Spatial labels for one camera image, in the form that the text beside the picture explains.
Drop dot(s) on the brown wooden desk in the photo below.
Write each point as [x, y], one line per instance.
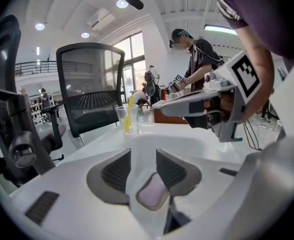
[169, 119]

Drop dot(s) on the person's right hand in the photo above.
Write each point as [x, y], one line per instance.
[224, 104]

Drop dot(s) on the person's purple shirt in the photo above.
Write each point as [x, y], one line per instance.
[267, 14]

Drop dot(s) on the person's right forearm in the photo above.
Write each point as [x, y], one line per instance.
[258, 66]

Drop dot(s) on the black balcony railing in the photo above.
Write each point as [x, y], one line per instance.
[49, 67]

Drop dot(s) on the long ceiling strip light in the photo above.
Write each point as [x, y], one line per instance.
[220, 30]

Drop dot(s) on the black office chair with armrest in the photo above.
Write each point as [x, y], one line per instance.
[14, 104]

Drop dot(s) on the black mesh office chair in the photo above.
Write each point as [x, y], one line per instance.
[91, 89]

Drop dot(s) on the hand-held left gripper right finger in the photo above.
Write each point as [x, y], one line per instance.
[173, 171]

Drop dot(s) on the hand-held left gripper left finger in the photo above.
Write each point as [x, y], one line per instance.
[111, 176]

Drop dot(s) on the ceiling air conditioner unit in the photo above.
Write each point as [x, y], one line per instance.
[100, 19]

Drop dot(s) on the pink bar of soap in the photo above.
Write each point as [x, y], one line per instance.
[152, 192]

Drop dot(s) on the yellow plastic spoon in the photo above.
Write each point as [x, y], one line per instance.
[127, 122]

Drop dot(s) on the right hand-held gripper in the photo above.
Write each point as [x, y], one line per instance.
[239, 89]

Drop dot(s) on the clear plastic cup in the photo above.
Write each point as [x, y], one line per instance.
[134, 120]

